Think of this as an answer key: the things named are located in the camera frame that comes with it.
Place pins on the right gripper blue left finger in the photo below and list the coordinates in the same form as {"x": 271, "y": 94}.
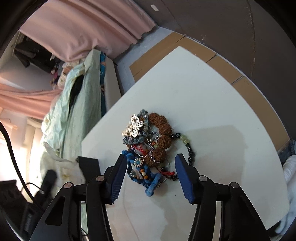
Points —
{"x": 62, "y": 218}

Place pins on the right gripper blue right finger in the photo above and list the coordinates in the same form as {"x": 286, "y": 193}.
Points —
{"x": 239, "y": 218}

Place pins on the black jewelry box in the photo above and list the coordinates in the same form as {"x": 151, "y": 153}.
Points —
{"x": 90, "y": 168}

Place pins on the white cloth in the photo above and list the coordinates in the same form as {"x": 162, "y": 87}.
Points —
{"x": 289, "y": 173}

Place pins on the white table board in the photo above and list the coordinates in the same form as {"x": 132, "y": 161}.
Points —
{"x": 229, "y": 141}

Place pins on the light green duvet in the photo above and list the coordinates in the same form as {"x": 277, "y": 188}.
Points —
{"x": 77, "y": 109}

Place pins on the flattened brown cardboard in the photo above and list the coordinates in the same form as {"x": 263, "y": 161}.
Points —
{"x": 246, "y": 88}

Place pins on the pink curtain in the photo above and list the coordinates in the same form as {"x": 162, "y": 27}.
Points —
{"x": 71, "y": 29}

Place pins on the white wall socket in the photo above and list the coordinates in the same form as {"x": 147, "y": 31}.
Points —
{"x": 154, "y": 7}

